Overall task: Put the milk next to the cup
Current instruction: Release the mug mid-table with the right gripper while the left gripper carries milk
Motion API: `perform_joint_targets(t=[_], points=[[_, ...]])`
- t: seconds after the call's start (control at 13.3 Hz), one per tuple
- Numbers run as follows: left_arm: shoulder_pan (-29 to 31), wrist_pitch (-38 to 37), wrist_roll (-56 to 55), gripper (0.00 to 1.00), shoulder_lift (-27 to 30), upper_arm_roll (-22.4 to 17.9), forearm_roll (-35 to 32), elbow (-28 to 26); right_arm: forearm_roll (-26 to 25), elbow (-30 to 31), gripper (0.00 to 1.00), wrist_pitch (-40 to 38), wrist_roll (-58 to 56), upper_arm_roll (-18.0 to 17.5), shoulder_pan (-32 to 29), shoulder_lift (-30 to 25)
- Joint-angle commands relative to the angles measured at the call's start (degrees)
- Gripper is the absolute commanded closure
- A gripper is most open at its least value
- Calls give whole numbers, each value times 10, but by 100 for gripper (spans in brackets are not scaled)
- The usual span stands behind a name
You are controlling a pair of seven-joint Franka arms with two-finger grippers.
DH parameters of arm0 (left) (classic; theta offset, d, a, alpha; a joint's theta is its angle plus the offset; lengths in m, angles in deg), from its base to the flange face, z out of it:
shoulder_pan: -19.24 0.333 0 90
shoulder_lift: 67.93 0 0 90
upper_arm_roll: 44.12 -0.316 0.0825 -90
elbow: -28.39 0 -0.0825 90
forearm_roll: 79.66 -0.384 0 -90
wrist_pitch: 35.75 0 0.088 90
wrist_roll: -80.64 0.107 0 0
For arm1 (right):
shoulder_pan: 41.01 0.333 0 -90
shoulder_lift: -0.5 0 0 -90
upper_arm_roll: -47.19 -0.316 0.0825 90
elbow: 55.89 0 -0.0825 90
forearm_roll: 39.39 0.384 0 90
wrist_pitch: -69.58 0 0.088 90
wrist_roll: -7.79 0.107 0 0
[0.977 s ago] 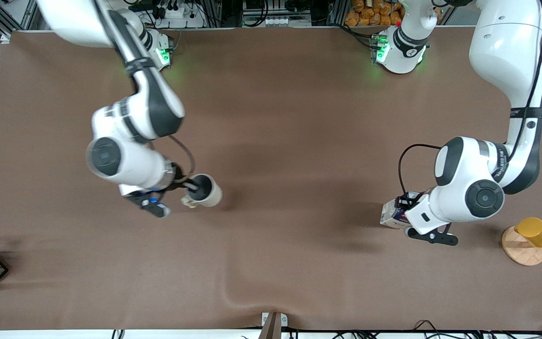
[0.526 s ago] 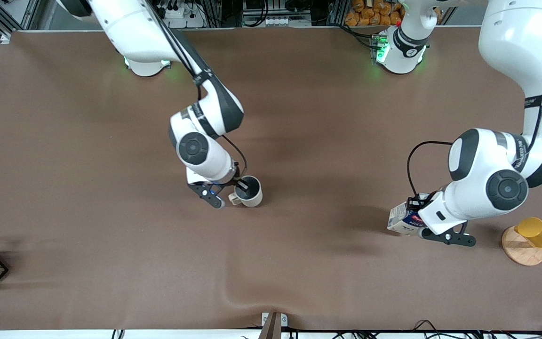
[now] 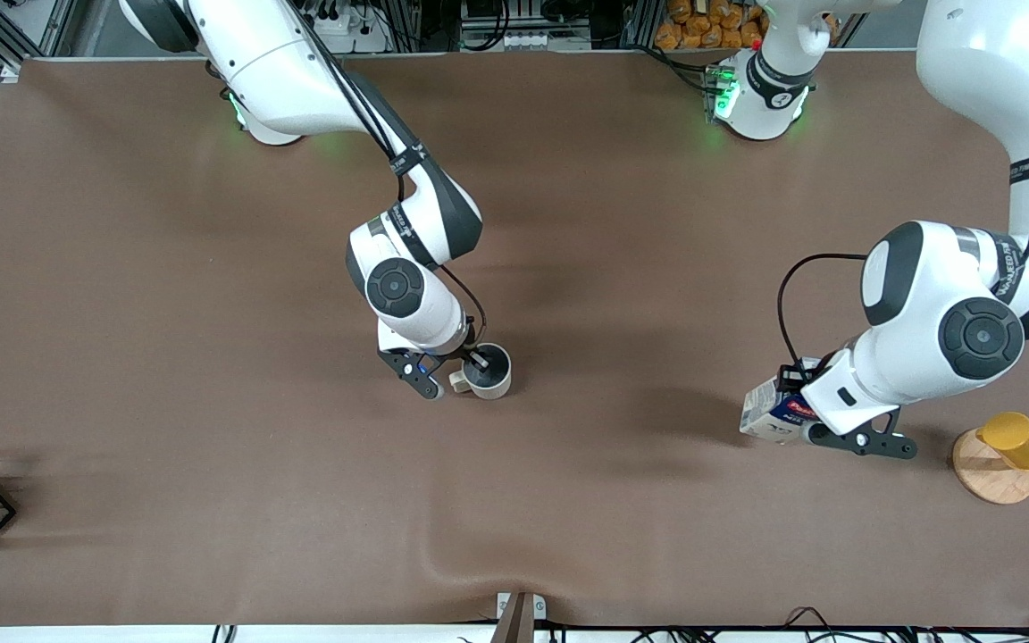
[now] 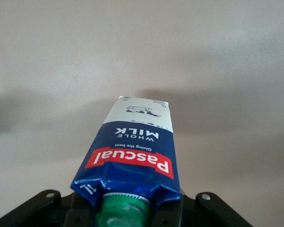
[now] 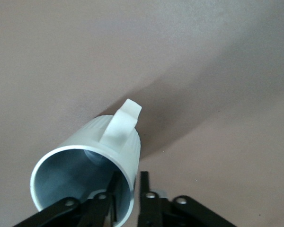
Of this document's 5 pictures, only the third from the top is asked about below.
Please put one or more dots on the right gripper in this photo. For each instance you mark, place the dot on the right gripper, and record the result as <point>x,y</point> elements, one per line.
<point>473,355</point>

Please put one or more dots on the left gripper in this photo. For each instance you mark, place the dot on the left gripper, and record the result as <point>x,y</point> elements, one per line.
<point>794,376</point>

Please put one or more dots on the blue white milk carton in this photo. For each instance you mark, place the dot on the blue white milk carton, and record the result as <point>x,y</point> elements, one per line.
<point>769,413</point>

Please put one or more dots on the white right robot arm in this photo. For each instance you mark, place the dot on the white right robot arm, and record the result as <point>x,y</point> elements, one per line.
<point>273,62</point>

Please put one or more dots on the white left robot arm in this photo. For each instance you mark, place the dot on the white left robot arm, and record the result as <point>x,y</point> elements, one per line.
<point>925,304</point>

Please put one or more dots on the yellow plastic cup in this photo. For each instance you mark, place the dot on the yellow plastic cup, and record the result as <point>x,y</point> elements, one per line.
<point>1019,439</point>

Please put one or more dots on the brown table mat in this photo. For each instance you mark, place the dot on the brown table mat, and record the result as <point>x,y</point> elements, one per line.
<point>211,357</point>

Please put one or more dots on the metal table clamp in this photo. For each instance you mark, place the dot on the metal table clamp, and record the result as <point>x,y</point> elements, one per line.
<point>519,616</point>

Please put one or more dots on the white power strip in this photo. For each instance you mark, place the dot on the white power strip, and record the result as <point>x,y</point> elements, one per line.
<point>349,27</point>
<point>541,40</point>

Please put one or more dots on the bag of brown bread rolls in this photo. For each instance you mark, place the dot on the bag of brown bread rolls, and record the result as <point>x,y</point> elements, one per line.
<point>702,25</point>

